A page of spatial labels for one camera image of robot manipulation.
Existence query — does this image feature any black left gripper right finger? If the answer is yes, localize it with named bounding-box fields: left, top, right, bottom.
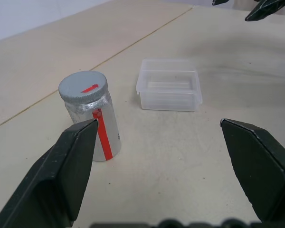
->
left=219, top=118, right=285, bottom=223

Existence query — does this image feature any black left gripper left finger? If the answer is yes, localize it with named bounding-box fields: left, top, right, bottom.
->
left=0, top=118, right=99, bottom=228

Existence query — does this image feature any clear plastic container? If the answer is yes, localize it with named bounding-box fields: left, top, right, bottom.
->
left=135, top=58, right=203, bottom=112

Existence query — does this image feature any grey plastic jar lid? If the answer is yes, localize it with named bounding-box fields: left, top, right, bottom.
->
left=58, top=70, right=108, bottom=105

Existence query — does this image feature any silver bottle with red stripe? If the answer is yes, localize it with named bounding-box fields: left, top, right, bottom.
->
left=64, top=95, right=122, bottom=162

